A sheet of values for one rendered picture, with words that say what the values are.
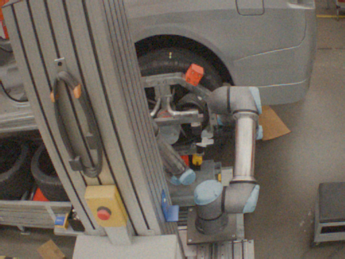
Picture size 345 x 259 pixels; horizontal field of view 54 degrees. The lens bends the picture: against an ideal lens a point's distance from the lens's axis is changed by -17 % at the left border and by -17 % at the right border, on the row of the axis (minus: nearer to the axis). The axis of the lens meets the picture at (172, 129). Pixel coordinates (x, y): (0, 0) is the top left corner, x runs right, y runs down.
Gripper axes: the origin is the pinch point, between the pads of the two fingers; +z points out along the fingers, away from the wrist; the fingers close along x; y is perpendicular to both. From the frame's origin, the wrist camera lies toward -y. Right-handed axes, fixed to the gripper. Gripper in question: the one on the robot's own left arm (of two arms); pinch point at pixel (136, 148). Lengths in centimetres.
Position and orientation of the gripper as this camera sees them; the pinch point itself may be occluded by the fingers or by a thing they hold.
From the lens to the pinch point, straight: 221.3
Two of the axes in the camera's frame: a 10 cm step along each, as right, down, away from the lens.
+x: 7.4, -4.9, 4.6
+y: 1.7, 8.0, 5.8
